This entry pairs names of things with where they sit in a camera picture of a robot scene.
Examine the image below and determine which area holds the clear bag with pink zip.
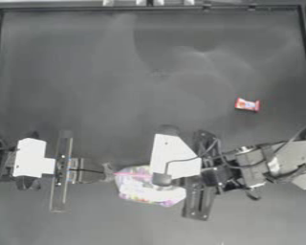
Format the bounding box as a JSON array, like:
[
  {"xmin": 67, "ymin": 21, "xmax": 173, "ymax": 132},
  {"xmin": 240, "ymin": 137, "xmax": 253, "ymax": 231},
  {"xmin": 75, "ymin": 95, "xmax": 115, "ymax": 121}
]
[{"xmin": 113, "ymin": 164, "xmax": 188, "ymax": 209}]

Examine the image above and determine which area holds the red candy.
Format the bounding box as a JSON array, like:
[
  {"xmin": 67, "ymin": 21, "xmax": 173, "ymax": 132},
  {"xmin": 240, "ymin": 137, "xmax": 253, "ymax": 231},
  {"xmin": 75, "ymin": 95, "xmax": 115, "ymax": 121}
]
[{"xmin": 233, "ymin": 97, "xmax": 261, "ymax": 113}]

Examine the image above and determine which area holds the black camera cable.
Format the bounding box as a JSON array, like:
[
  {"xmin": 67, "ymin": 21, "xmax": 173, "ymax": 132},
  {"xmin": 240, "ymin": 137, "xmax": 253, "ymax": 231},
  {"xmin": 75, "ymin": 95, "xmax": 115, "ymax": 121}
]
[{"xmin": 165, "ymin": 137, "xmax": 224, "ymax": 176}]

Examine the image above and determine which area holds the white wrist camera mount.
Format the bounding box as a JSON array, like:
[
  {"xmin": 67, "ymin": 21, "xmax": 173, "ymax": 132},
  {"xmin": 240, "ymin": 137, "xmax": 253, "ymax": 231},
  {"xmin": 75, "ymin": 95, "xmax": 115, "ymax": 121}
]
[
  {"xmin": 12, "ymin": 137, "xmax": 57, "ymax": 179},
  {"xmin": 148, "ymin": 132, "xmax": 203, "ymax": 182}
]

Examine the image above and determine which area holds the black table frame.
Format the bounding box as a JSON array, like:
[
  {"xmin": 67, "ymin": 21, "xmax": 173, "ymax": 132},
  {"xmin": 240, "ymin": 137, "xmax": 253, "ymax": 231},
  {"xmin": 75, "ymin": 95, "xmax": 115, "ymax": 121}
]
[{"xmin": 0, "ymin": 0, "xmax": 306, "ymax": 128}]

